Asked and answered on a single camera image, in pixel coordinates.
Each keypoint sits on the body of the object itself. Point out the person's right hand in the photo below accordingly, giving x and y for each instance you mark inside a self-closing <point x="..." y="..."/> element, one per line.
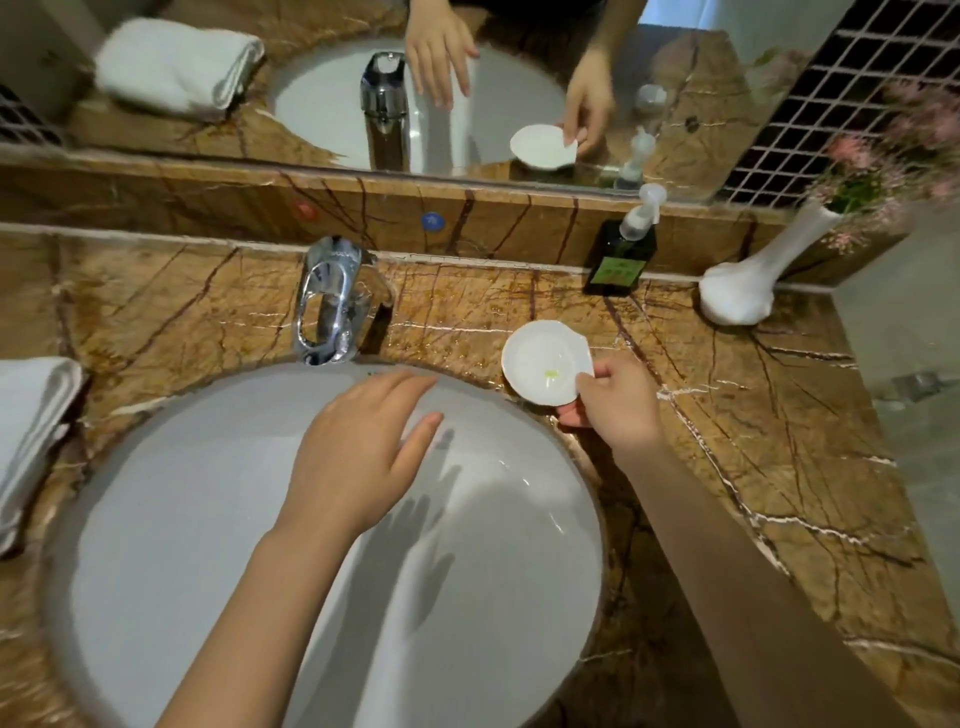
<point x="624" y="409"/>

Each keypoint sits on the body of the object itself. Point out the person's left hand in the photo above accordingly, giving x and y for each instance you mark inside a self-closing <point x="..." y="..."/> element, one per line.
<point x="351" y="457"/>

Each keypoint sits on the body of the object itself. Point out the person's left thumb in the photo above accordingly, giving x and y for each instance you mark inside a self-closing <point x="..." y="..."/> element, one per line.
<point x="421" y="444"/>

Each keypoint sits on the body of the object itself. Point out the person's right thumb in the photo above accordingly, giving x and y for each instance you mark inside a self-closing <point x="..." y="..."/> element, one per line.
<point x="596" y="376"/>

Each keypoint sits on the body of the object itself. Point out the white scalloped soap dish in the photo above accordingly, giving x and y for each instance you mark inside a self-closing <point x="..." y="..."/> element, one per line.
<point x="540" y="364"/>

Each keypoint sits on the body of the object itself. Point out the person's right forearm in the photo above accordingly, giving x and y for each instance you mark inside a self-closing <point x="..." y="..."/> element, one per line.
<point x="742" y="600"/>

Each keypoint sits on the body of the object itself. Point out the person's left forearm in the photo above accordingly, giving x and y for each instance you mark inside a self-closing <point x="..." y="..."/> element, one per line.
<point x="255" y="637"/>

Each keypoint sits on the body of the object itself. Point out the dark green pump soap bottle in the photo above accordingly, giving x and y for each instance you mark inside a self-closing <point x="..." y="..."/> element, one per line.
<point x="621" y="259"/>

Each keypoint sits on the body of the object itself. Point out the white ceramic vase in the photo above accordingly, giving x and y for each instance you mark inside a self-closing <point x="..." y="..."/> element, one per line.
<point x="739" y="292"/>

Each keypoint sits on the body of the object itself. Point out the white round sink basin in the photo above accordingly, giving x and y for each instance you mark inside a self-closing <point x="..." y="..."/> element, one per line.
<point x="487" y="600"/>

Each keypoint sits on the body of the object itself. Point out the chrome sink faucet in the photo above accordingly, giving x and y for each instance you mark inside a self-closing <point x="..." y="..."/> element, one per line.
<point x="330" y="300"/>

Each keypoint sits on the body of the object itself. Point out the blue round tap marker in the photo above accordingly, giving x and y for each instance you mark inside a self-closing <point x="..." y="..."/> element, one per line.
<point x="431" y="220"/>

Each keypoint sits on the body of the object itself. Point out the red round tap marker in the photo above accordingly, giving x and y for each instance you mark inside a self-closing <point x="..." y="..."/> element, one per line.
<point x="306" y="211"/>

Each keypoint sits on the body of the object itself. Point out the pink flower bouquet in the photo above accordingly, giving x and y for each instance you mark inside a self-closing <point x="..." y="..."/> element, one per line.
<point x="892" y="157"/>

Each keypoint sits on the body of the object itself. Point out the white folded towel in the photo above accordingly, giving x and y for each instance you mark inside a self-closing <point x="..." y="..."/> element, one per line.
<point x="30" y="435"/>

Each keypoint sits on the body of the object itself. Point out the wall mirror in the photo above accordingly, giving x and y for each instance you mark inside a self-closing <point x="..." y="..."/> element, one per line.
<point x="675" y="90"/>

